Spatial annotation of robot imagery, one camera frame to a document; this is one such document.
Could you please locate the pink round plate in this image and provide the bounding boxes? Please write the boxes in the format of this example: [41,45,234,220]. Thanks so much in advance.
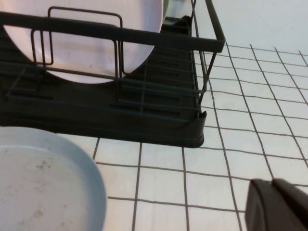
[0,0,164,85]

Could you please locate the black plastic drip tray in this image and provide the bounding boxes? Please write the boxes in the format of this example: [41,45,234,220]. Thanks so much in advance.
[0,15,207,147]

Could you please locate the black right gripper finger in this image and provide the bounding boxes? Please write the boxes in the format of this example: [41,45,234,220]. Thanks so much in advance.
[244,178,308,231]

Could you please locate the green round plate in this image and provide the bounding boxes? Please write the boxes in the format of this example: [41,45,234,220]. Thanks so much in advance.
[162,0,170,23]

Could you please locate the pale grey stained plate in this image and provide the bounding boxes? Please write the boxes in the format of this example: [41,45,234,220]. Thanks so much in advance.
[0,126,107,231]

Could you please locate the white grid tablecloth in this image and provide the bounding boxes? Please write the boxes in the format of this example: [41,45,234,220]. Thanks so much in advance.
[92,40,308,231]

